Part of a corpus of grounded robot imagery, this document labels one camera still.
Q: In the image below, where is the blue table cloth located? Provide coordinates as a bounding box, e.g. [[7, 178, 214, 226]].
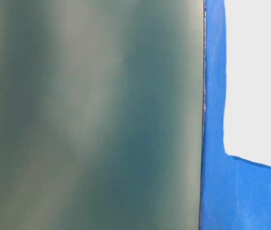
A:
[[200, 0, 271, 230]]

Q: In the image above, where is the light blue towel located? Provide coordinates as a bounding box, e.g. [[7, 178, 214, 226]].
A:
[[224, 0, 271, 167]]

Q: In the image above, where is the dark green backdrop panel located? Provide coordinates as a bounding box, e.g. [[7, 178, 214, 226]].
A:
[[0, 0, 203, 230]]

